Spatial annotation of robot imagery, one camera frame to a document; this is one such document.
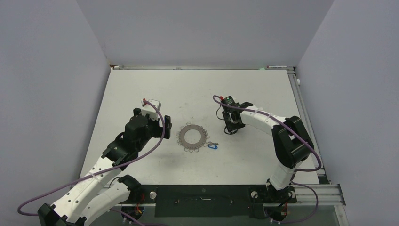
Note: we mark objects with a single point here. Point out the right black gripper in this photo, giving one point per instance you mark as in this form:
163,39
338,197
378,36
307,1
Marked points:
236,126

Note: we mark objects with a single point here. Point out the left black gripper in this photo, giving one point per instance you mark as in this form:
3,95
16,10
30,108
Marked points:
159,131

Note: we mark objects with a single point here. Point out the key with blue tag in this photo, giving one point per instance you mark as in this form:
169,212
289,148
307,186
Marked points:
212,145

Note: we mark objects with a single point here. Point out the metal keyring disc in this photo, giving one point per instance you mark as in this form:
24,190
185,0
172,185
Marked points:
192,137

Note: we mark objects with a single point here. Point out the key with black tag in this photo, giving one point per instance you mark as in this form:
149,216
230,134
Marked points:
228,132

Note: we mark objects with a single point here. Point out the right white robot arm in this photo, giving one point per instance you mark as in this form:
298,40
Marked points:
291,140

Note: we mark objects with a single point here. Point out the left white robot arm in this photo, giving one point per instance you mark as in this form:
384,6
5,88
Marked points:
104,187

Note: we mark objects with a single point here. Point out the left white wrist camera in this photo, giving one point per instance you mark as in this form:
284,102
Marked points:
150,107

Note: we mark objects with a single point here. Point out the marker pen on rail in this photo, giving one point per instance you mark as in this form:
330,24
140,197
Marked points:
277,67

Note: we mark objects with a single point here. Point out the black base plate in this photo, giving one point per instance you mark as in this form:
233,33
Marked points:
253,201

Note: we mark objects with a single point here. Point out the aluminium frame rail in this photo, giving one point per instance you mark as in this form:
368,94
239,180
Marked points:
328,194

